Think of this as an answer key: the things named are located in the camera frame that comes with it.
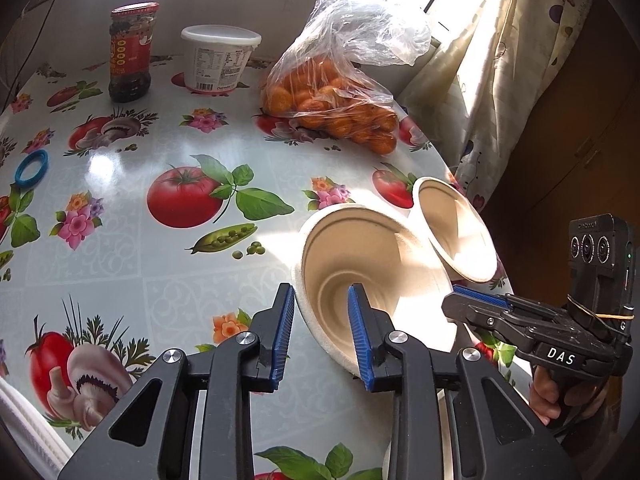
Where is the red label sauce jar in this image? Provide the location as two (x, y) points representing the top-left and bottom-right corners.
(108, 2), (161, 104)

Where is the blue plastic ring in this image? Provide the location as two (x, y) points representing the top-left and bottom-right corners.
(14, 149), (50, 187)

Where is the clear bag of small oranges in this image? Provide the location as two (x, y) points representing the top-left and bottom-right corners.
(260, 0), (432, 156)

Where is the brown wooden cabinet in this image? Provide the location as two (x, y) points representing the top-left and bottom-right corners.
(480, 0), (640, 311)

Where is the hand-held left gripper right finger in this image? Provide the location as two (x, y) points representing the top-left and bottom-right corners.
(347, 282), (583, 480)

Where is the fruit printed tablecloth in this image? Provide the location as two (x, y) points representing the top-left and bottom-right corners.
(0, 57), (533, 480)

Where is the white plastic tub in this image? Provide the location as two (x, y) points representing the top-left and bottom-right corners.
(180, 25), (263, 95)

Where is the person's right hand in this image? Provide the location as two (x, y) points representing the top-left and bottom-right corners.
(529, 365), (563, 428)

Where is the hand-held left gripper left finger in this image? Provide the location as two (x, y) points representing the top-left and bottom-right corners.
(57, 282), (297, 480)

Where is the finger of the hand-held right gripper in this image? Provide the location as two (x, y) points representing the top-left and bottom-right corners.
(441, 294), (538, 348)
(452, 284), (551, 313)

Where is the cream patterned curtain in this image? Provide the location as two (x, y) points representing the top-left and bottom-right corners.
(395, 0), (596, 221)

